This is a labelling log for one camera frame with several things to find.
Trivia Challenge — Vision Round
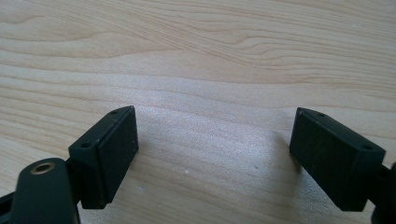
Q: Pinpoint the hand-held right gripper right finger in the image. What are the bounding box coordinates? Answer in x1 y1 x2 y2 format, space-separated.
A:
289 106 387 213

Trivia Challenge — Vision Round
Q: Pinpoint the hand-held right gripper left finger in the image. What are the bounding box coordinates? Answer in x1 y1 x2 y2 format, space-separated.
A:
67 105 140 210

